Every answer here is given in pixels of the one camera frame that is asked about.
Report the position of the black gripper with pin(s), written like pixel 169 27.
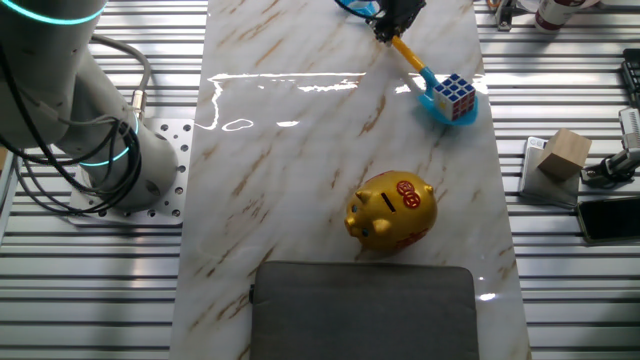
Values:
pixel 402 11

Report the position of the blue yellow toy shovel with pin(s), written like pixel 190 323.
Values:
pixel 427 82

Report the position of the green white rubik's cube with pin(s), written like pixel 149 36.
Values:
pixel 455 97

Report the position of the golden piggy bank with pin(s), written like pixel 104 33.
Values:
pixel 392 212

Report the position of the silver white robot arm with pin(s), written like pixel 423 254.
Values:
pixel 50 75

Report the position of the small metal stand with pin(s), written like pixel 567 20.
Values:
pixel 505 15

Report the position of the red white can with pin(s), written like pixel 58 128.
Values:
pixel 552 14

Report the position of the white marble pattern board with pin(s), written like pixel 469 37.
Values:
pixel 280 175

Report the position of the light wooden cube block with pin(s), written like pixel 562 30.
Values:
pixel 565 152

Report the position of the silver metal plate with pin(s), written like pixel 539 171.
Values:
pixel 542 187

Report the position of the black keyboard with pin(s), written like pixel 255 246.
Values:
pixel 633 75

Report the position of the black smartphone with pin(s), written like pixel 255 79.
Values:
pixel 610 219

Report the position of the grey fabric laptop sleeve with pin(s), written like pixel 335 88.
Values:
pixel 365 315

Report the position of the silver ridged camera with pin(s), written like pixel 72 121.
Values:
pixel 631 127

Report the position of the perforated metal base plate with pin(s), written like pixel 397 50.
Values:
pixel 180 170

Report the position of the small silver camera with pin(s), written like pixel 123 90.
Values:
pixel 620 164

